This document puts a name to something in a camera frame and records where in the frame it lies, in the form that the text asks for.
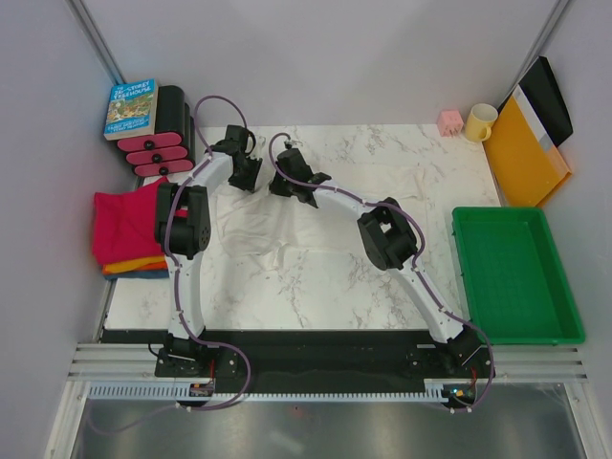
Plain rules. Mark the orange folded t shirt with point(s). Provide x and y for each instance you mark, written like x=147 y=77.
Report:
x=144 y=264

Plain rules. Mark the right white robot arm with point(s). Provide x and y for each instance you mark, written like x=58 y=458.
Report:
x=392 y=241

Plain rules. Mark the pink plug cube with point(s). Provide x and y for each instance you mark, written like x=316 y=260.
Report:
x=450 y=123

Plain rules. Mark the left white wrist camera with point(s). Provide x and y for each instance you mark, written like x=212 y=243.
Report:
x=257 y=145

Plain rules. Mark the yellow mug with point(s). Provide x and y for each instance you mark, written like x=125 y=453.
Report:
x=478 y=127

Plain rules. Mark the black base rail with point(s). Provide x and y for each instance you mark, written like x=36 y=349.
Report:
x=355 y=361

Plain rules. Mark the blue treehouse book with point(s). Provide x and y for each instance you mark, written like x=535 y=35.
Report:
x=131 y=110

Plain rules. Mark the white t shirt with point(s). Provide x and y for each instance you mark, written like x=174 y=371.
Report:
x=266 y=226

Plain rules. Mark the black pink drawer organizer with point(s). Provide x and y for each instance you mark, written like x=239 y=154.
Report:
x=170 y=149

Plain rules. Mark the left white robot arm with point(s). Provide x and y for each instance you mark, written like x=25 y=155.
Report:
x=183 y=229

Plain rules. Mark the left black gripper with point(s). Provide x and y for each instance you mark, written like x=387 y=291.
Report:
x=249 y=185

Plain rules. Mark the blue folded t shirt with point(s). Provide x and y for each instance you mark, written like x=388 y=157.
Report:
x=152 y=274

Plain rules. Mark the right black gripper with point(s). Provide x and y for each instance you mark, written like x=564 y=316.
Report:
x=276 y=188

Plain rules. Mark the white slotted cable duct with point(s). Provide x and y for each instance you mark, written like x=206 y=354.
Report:
x=192 y=392

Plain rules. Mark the red folded t shirt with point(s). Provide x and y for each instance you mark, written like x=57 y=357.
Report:
x=124 y=225

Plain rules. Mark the green plastic tray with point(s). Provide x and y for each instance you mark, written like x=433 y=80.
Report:
x=515 y=284

